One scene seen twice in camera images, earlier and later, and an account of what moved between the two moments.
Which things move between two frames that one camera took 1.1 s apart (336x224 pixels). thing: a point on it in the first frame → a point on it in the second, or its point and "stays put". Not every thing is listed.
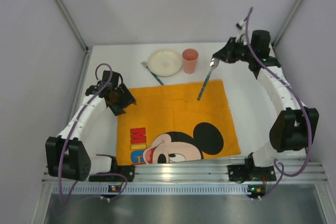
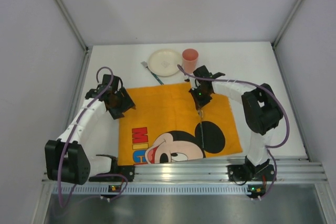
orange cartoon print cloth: x=175 y=122 stays put
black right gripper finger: x=230 y=52 → x=200 y=97
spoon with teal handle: x=214 y=63 → x=200 y=114
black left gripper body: x=122 y=100 stays put
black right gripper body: x=223 y=54 → x=200 y=100
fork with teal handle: x=144 y=63 stays put
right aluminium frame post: x=277 y=39 stays put
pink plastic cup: x=189 y=57 stays put
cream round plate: x=165 y=62 stays put
